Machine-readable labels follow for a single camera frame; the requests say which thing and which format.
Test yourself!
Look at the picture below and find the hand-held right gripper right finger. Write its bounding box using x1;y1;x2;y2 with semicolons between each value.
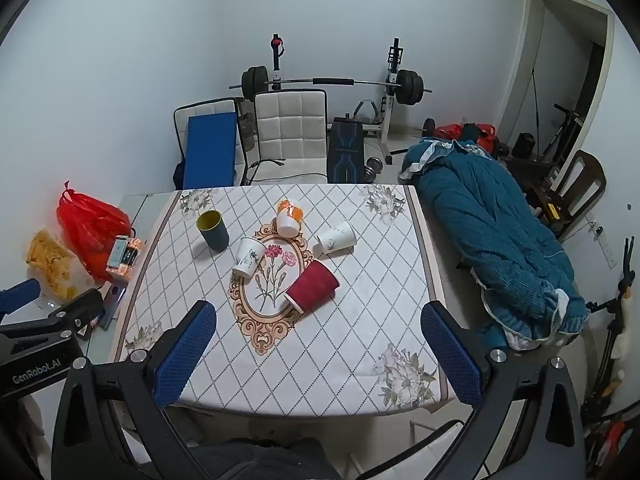
372;301;587;480

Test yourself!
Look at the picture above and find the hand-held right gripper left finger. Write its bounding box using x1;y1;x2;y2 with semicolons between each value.
51;300;218;480

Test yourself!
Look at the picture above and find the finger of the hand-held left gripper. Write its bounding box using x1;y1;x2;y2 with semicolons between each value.
0;279;42;318
0;287;106;343

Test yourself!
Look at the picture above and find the white cup with plant print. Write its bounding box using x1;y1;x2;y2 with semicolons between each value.
232;236;266;279

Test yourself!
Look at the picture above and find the dark green cup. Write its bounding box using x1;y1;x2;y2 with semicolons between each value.
196;210;231;252

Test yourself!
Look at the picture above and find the red paper cup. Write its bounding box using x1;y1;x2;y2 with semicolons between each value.
284;260;340;313

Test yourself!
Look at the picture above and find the white cup with small print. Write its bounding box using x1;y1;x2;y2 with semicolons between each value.
314;220;357;257

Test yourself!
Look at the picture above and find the white cup with orange print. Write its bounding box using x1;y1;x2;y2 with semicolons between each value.
276;199;304;237

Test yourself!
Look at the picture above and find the yellow snack bag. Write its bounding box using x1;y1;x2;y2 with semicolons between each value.
26;227;81;301

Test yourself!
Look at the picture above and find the small orange and white box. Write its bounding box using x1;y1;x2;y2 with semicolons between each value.
106;235;146;278

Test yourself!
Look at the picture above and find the red plastic bag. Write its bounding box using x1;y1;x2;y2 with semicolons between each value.
56;181;133;283

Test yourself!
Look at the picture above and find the floral diamond-pattern tablecloth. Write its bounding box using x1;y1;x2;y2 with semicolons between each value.
112;184;458;418

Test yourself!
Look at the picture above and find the dark cloth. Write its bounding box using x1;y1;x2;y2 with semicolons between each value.
192;437;331;480

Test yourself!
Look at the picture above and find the teal quilt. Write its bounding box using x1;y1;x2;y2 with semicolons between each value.
398;136;591;352

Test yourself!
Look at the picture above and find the black tripod stand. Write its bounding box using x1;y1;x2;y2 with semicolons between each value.
584;237;638;411

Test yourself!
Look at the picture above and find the white power strip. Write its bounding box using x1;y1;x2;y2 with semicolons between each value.
587;212;619;272

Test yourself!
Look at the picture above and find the blue board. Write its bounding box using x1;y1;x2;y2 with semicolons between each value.
182;112;238;190

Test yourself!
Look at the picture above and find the wooden chair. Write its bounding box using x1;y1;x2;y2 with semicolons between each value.
542;150;607;241

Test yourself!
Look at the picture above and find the white padded chair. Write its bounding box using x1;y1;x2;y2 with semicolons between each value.
245;89;331;186
173;97;247;188

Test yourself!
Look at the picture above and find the white barbell rack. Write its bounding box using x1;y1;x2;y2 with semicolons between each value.
269;34;407;166

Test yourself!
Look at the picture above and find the barbell with black plates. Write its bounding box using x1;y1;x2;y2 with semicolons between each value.
230;66;433;107

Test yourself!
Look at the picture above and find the white door frame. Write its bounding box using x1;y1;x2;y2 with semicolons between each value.
500;0;616;171

